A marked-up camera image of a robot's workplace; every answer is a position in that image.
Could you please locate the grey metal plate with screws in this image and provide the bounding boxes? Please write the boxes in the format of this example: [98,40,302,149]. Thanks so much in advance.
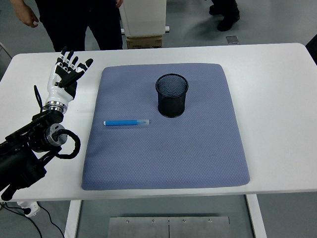
[108,216,231,238]

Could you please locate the blue-grey textured mat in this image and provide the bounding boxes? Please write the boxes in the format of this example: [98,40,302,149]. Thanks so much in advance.
[81,63,251,191]

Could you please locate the metal floor socket plate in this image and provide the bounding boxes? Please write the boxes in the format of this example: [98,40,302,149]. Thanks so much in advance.
[225,35,241,45]

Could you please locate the blue marker with clear cap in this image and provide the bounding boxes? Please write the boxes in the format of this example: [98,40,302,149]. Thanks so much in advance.
[103,119,151,128]

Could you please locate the brown cardboard box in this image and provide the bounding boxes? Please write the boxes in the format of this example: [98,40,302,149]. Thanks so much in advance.
[126,34,163,50]

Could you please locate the white power strip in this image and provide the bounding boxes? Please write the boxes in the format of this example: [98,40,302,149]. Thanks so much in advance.
[16,200,41,219]

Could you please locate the black floor cable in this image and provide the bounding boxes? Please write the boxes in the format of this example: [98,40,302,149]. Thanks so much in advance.
[0,202,43,238]
[38,206,65,238]

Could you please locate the white pedestal cabinet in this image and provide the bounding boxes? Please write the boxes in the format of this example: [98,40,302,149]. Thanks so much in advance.
[118,0,171,38]

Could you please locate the black mesh pen holder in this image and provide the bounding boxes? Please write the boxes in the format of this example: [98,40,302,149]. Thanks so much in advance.
[155,73,189,119]

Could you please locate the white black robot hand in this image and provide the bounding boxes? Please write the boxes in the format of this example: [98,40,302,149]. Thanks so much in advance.
[45,46,94,106]

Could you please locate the person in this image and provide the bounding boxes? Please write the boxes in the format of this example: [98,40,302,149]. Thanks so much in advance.
[209,0,241,32]
[11,0,124,53]

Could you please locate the white table leg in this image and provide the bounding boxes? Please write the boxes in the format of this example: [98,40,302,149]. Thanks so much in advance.
[63,200,82,238]
[245,194,267,238]

